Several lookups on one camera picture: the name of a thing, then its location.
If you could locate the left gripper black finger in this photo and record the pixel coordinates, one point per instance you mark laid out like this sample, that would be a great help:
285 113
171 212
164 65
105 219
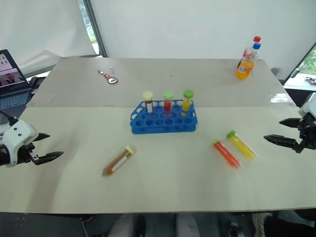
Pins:
49 157
42 136

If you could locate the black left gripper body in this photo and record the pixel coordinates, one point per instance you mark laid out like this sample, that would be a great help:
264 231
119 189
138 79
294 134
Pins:
23 154

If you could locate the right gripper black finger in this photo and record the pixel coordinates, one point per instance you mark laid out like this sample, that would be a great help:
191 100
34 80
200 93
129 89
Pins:
281 141
290 122

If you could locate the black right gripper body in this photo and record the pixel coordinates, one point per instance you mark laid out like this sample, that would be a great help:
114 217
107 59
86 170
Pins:
307 134

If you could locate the yellow tube with green cap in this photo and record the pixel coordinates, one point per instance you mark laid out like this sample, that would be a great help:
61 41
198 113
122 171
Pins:
186 102
243 145

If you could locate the orange tube with green cap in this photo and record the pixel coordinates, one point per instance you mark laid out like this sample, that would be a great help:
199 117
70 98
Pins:
225 153

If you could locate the brown tube with cream cap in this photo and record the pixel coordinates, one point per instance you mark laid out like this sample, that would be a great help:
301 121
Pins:
148 102
118 161

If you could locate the blue plastic test tube rack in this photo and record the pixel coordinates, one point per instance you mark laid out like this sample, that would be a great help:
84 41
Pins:
158 122

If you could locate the red tube with green cap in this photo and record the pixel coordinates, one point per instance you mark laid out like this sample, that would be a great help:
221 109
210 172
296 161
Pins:
168 103

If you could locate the small clutter on windowsill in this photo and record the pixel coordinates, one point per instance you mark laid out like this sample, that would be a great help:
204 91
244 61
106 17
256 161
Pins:
311 80

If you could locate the black device beside laptop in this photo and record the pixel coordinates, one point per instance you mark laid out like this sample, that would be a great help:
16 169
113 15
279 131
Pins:
37 82

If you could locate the open blue laptop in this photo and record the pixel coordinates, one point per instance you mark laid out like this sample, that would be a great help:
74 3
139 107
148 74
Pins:
12 84

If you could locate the orange soda bottle blue cap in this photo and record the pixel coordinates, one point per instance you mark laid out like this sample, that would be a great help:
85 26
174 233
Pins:
244 69

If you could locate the clear soda bottle red cap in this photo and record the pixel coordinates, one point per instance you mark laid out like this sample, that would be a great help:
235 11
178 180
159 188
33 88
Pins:
249 51

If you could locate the white sneaker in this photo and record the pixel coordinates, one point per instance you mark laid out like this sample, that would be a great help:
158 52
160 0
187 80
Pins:
260 224

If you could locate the small white clip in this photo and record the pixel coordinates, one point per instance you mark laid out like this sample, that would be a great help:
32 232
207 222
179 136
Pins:
111 68

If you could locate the grey rounded shape under table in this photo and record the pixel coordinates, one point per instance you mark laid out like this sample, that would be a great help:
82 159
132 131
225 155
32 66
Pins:
122 225
186 225

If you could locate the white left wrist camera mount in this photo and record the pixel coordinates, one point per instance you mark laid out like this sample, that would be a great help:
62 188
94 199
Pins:
19 133

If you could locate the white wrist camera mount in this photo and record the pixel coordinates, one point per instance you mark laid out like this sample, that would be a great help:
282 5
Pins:
308 105
19 133

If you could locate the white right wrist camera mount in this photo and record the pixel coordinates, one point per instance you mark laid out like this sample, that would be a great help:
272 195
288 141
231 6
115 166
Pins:
308 105

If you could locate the dark window frame post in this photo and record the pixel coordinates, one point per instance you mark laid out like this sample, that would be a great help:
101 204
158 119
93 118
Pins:
95 27

